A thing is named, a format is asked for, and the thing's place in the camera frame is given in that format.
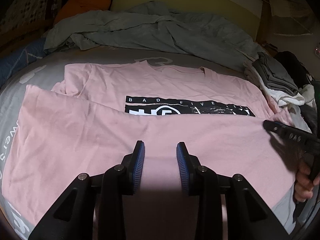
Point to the pale mesh net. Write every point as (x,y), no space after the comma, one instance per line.
(290,12)

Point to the white folded garment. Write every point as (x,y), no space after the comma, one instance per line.
(287,98)

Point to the black clothing pile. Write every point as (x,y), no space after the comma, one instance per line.
(292,62)

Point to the person's right hand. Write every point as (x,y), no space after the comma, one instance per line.
(303,187)

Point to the pink printed T-shirt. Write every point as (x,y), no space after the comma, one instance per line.
(87,135)

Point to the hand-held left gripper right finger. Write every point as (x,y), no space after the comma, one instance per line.
(182,170)

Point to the grey crumpled blanket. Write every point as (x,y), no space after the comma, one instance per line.
(150,30)

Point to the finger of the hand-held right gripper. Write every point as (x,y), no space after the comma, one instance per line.
(275,128)

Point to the orange carrot plush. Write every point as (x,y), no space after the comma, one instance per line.
(80,5)

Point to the blue pillow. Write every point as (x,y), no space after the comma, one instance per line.
(17,60)

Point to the beige plaid hanging cloth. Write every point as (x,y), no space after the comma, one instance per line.
(27,2)

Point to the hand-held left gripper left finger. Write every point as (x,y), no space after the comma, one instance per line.
(138,167)

